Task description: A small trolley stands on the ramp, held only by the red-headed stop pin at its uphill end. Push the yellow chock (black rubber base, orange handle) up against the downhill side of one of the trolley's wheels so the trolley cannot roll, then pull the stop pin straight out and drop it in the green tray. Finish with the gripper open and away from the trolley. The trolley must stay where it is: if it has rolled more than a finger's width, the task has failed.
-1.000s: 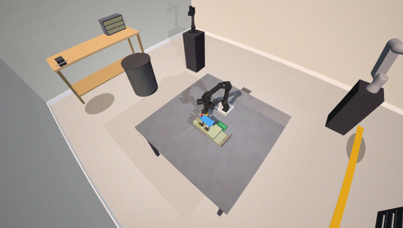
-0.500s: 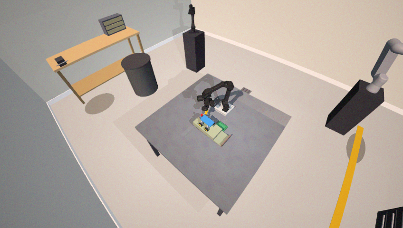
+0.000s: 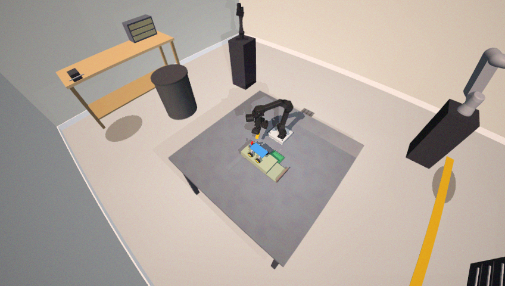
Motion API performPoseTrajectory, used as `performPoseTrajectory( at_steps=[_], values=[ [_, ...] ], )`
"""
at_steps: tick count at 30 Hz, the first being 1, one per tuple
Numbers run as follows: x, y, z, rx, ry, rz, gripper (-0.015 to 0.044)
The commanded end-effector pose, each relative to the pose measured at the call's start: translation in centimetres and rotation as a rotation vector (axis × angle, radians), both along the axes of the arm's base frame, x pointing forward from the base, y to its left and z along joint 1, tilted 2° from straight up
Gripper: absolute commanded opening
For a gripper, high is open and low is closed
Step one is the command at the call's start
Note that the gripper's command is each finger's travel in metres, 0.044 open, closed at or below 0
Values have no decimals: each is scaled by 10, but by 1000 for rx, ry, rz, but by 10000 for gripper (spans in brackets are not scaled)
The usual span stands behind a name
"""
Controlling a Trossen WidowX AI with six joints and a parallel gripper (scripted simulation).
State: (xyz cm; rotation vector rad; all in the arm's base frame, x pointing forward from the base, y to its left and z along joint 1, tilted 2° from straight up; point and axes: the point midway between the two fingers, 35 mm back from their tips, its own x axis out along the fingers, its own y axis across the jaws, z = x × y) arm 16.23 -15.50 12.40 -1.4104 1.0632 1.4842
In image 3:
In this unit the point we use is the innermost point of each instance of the small blue wheeled trolley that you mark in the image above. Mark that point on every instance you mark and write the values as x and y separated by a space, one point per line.
259 150

